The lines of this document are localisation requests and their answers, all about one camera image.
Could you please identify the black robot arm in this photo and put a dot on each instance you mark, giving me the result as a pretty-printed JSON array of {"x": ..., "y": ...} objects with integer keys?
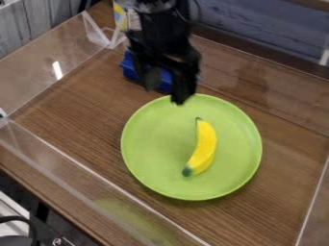
[{"x": 157, "y": 5}]

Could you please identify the yellow toy banana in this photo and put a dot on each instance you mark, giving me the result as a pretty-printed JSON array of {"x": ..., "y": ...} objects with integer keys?
[{"x": 202, "y": 156}]

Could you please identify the clear acrylic corner bracket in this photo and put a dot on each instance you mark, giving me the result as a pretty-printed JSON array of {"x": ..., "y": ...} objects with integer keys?
[{"x": 106, "y": 37}]

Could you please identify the green round plate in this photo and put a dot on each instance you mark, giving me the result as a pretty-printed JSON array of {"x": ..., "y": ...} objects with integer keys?
[{"x": 158, "y": 141}]

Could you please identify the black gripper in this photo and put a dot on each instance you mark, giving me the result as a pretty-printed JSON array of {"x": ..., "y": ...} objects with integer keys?
[{"x": 160, "y": 44}]

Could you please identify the blue plastic block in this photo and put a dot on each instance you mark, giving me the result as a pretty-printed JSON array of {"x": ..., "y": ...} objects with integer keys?
[{"x": 130, "y": 74}]

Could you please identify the clear acrylic enclosure wall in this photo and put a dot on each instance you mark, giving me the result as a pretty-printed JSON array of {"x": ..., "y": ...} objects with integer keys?
[{"x": 67, "y": 102}]

